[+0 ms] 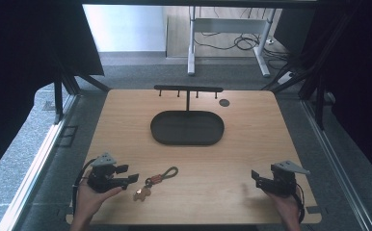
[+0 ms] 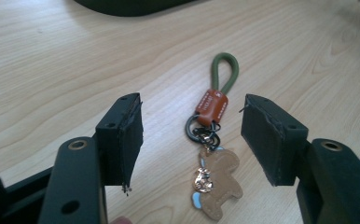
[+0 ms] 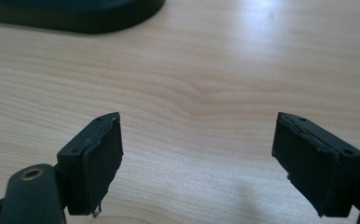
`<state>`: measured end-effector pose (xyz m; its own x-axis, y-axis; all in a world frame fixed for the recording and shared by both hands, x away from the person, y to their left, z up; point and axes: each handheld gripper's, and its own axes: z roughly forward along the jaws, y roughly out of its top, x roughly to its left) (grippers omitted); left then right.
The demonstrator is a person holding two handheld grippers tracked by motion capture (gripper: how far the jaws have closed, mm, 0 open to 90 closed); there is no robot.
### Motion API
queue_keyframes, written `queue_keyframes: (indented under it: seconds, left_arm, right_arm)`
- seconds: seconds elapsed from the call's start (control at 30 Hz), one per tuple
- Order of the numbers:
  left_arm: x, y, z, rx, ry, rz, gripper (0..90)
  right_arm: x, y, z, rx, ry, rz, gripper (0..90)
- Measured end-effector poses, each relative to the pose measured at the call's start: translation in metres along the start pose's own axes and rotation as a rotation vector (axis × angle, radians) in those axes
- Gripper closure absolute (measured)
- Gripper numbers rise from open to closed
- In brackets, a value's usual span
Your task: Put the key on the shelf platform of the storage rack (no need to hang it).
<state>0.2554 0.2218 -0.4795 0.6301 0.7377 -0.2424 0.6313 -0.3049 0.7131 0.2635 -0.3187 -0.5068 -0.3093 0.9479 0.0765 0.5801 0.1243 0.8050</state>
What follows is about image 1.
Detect white desk frame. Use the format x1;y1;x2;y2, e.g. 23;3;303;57
187;5;278;78

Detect white power strip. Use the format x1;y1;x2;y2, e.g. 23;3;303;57
277;71;295;86

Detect person's left hand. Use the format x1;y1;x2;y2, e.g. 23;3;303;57
69;178;124;231

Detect black metal frame stand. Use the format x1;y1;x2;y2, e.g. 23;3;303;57
52;68;112;125
260;47;328;131

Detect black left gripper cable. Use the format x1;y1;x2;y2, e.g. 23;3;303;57
71;158;97;217

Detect keychain with rope loop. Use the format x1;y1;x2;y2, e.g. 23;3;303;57
133;166;179;203

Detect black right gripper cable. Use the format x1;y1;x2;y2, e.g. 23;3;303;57
293;182;306;224

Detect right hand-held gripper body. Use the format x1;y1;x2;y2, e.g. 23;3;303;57
255;160;311;197

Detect black tray stand with hooks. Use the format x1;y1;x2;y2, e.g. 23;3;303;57
149;84;226;147

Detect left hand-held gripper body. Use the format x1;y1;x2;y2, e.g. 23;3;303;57
86;152;126;194

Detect person's right hand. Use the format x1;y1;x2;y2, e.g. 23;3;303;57
264;191;303;231

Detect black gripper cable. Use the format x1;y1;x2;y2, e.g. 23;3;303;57
71;158;97;217
293;182;306;224

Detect black curtain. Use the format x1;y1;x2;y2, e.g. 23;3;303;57
298;0;372;189
0;0;105;186

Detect black floor cables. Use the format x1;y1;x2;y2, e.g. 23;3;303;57
193;8;291;70

